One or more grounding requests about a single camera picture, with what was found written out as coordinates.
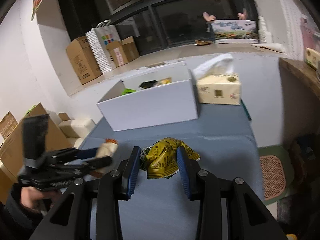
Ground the red white noodle snack bag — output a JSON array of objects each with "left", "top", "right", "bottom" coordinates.
[{"left": 90, "top": 139, "right": 118, "bottom": 178}]

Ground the yellow chip bag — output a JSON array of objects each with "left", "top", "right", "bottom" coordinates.
[{"left": 157, "top": 77, "right": 172, "bottom": 86}]

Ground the person's left hand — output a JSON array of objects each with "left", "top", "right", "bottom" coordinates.
[{"left": 20, "top": 187, "right": 62, "bottom": 213}]

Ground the brown cardboard sheet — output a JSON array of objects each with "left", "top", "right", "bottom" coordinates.
[{"left": 0, "top": 102, "right": 73, "bottom": 205}]

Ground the cream sofa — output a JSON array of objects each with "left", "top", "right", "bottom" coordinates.
[{"left": 59, "top": 119, "right": 95, "bottom": 148}]

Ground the green snack packet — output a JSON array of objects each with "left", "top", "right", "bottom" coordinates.
[{"left": 122, "top": 88, "right": 136, "bottom": 95}]

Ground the white cardboard box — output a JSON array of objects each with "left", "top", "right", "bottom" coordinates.
[{"left": 97, "top": 62, "right": 199, "bottom": 131}]

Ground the yellow tissue pack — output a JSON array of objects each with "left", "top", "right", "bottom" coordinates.
[{"left": 192, "top": 53, "right": 241, "bottom": 105}]

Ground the large brown cardboard box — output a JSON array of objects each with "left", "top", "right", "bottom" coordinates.
[{"left": 66, "top": 36, "right": 102, "bottom": 85}]

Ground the small open cardboard box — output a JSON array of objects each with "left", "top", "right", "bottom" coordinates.
[{"left": 106, "top": 36, "right": 139, "bottom": 67}]

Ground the white dotted paper bag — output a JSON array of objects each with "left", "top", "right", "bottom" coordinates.
[{"left": 86, "top": 20, "right": 120, "bottom": 74}]

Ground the dark blue gift bag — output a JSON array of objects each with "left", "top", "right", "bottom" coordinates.
[{"left": 206, "top": 22, "right": 215, "bottom": 43}]

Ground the wooden side shelf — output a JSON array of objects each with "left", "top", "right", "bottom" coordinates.
[{"left": 278, "top": 57, "right": 319, "bottom": 115}]

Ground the printed landscape gift box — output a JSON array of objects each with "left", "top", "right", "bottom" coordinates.
[{"left": 211, "top": 20, "right": 259, "bottom": 44}]

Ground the white spray bottle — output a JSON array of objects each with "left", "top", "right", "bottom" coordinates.
[{"left": 258, "top": 16, "right": 272, "bottom": 43}]

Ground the tea box on shelf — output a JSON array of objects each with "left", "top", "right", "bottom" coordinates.
[{"left": 305, "top": 48, "right": 320, "bottom": 70}]

